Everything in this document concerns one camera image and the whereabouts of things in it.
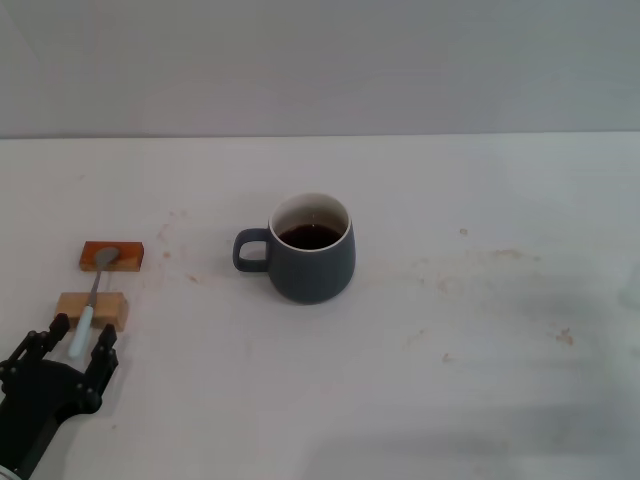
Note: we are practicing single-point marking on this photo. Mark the dark grey ceramic mug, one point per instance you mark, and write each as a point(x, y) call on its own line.
point(312, 275)

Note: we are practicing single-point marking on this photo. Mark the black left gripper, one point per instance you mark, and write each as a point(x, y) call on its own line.
point(35, 395)

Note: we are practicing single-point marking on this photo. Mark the light wooden block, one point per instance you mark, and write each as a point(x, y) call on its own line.
point(112, 307)

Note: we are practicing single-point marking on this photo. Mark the reddish brown wooden block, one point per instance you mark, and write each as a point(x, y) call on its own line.
point(127, 255)

